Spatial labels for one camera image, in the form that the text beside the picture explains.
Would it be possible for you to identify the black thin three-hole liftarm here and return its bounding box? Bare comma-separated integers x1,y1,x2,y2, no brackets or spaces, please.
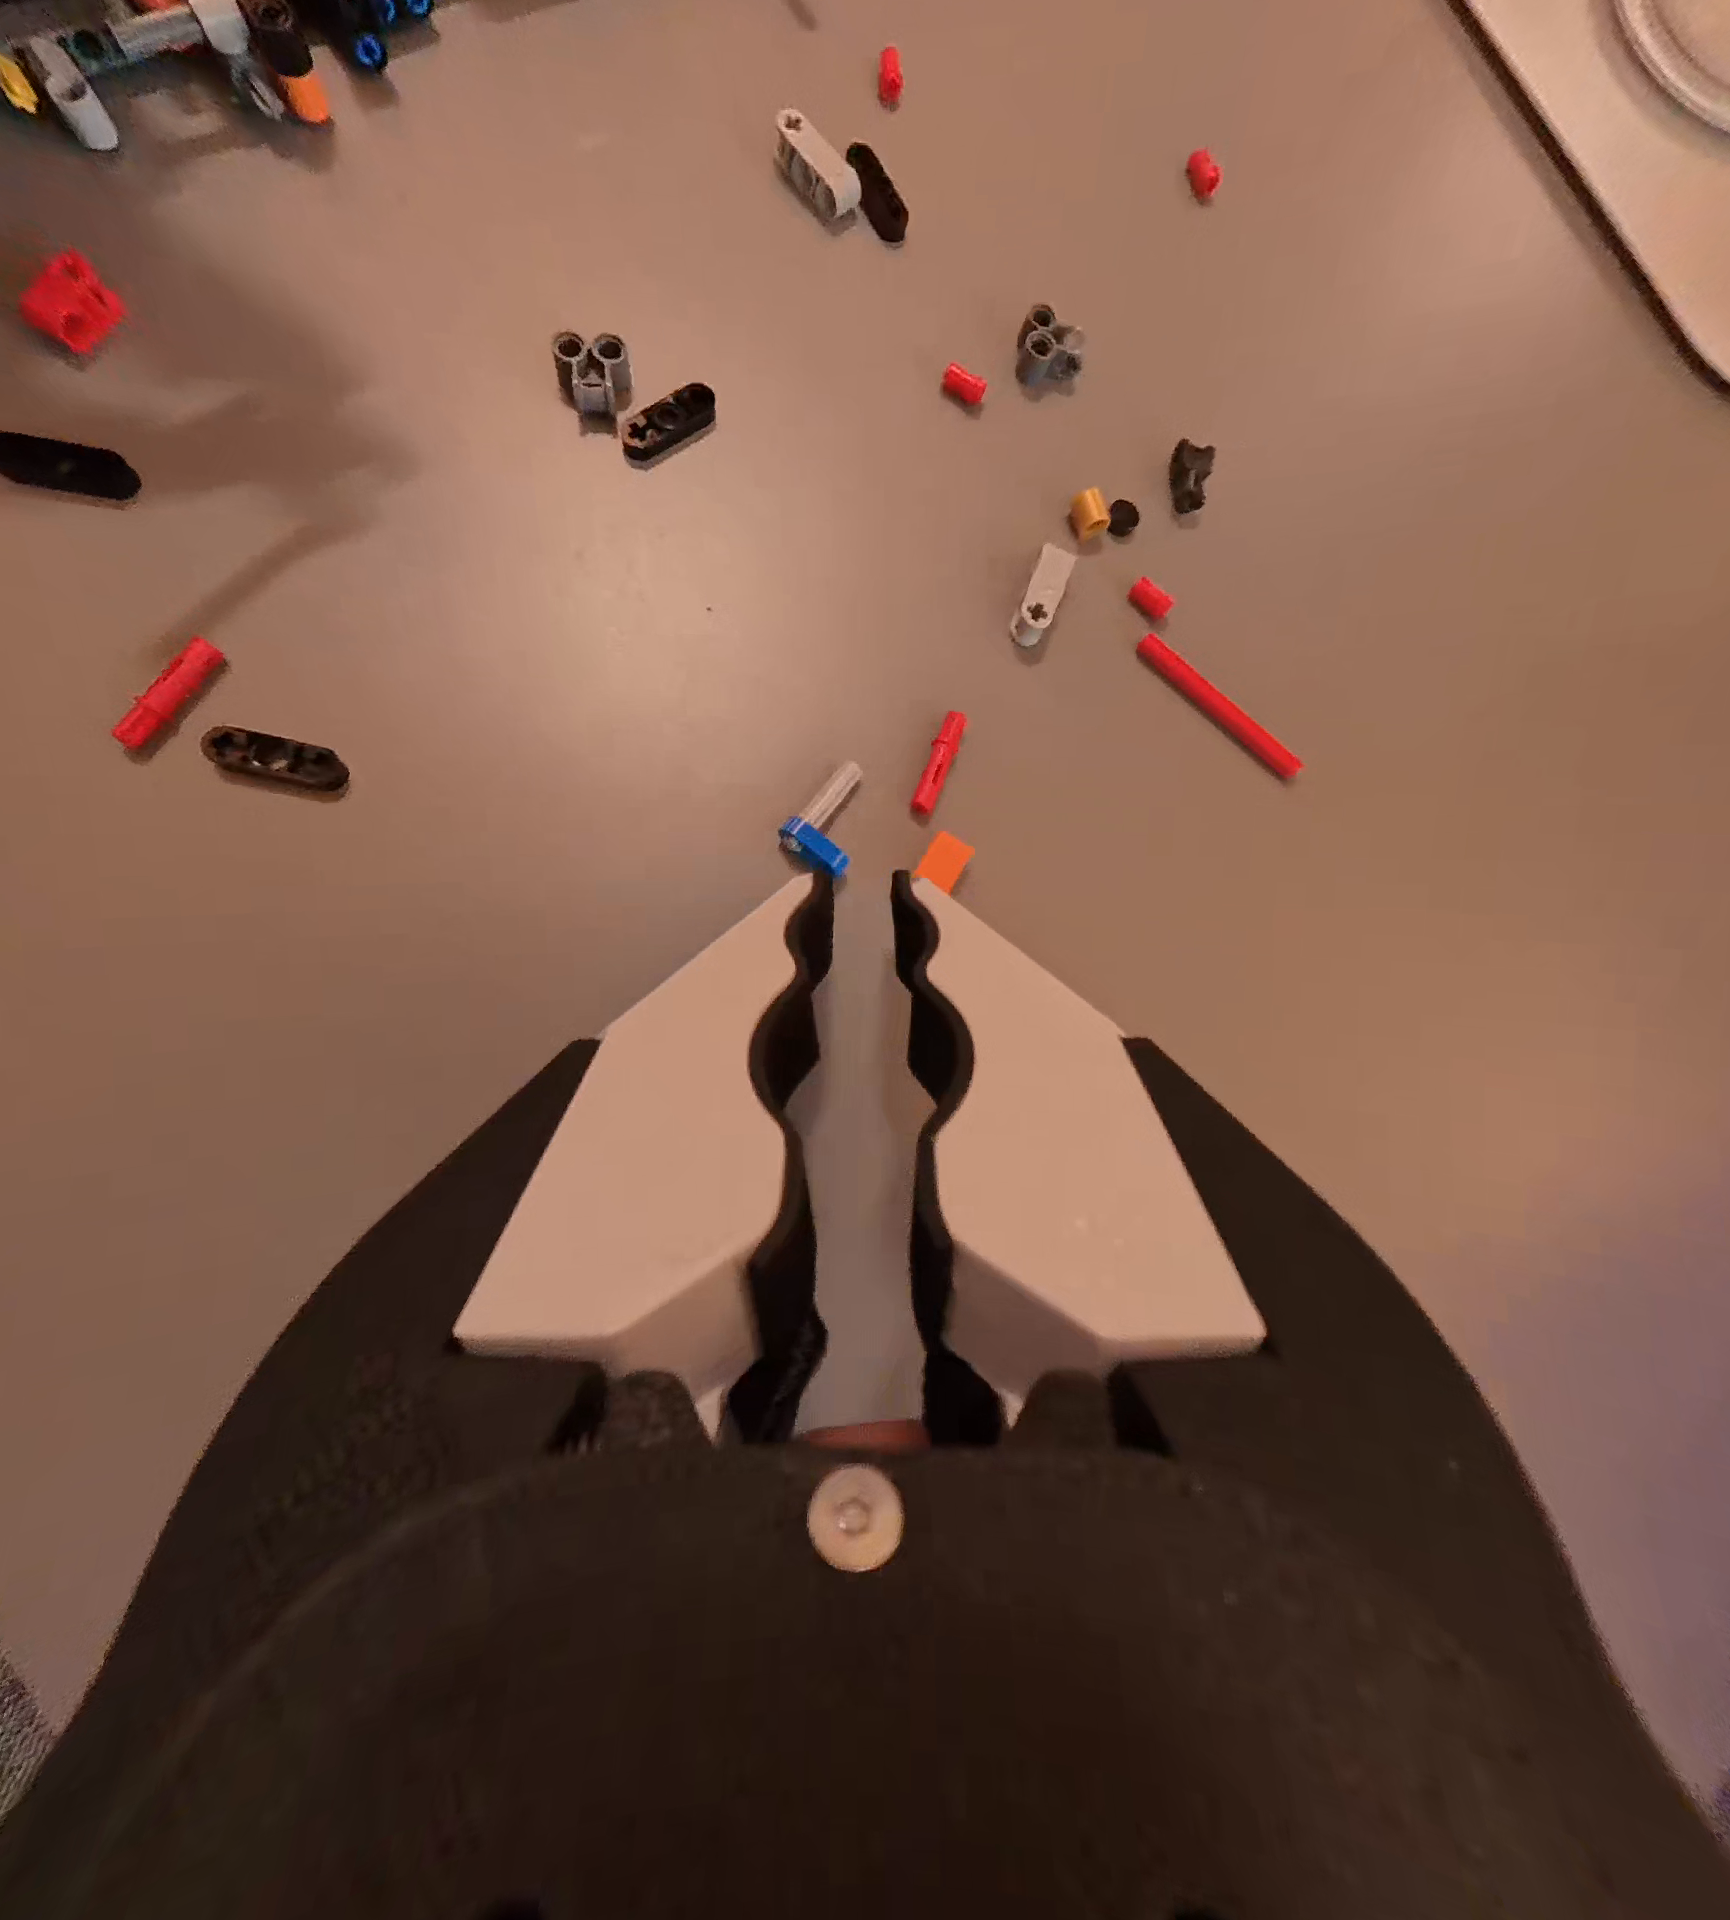
619,382,719,465
198,723,351,798

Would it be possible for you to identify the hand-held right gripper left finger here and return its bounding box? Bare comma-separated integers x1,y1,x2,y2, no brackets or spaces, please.
447,869,840,1445

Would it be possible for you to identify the large lego vehicle model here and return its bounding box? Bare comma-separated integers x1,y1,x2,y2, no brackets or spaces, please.
0,0,436,155

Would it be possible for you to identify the long red lego axle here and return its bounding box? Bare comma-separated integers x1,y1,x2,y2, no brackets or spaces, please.
1136,629,1305,783

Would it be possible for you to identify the light grey thick lego liftarm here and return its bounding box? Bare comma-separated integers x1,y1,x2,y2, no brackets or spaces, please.
771,105,863,228

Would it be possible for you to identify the light grey thin lego liftarm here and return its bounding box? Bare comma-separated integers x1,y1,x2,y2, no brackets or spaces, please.
1007,539,1081,652

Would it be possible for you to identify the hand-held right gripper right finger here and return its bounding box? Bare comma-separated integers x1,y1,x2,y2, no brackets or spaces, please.
886,865,1271,1445

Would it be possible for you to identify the black lego liftarm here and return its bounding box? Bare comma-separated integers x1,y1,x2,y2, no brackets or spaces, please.
844,139,914,245
0,428,145,505

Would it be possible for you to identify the red lego cube connector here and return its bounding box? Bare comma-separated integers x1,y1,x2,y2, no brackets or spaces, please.
15,247,130,359

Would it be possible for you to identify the dark grey lego pin connector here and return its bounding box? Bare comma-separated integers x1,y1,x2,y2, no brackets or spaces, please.
1011,302,1088,389
550,328,640,432

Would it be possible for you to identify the long red lego pin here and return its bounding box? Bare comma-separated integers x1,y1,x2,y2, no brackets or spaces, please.
109,635,230,754

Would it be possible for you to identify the red lego axle pin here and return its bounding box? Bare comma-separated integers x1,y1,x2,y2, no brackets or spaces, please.
908,708,970,821

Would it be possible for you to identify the white stand base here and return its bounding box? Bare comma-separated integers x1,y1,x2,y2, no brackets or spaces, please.
1450,0,1730,404

